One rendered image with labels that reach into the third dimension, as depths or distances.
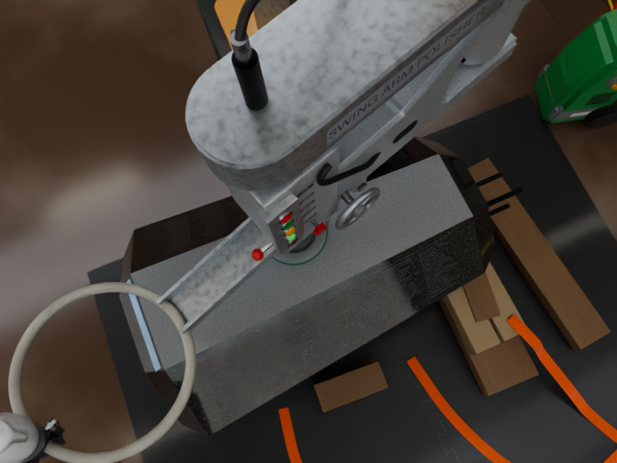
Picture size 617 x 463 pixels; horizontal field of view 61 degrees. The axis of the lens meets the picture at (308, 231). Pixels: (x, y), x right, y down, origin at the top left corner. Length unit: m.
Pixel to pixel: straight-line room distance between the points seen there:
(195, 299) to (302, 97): 0.83
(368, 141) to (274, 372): 0.92
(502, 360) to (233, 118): 1.85
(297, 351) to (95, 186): 1.55
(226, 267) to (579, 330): 1.66
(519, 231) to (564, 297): 0.35
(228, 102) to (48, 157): 2.24
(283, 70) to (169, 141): 1.97
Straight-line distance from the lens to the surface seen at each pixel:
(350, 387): 2.37
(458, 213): 1.80
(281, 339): 1.76
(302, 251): 1.69
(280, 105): 0.93
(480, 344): 2.38
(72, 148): 3.07
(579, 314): 2.66
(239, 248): 1.56
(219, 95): 0.95
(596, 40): 2.70
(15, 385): 1.64
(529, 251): 2.63
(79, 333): 2.79
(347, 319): 1.79
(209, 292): 1.57
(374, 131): 1.24
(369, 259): 1.72
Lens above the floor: 2.50
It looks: 74 degrees down
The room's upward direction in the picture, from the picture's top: 10 degrees counter-clockwise
